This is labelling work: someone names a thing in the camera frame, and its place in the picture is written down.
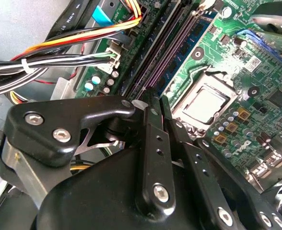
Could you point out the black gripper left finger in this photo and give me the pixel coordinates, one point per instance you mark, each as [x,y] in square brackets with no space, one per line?
[155,167]

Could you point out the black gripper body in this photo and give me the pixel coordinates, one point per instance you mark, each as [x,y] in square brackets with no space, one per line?
[95,196]

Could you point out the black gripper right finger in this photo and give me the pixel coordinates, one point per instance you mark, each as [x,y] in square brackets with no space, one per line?
[203,182]

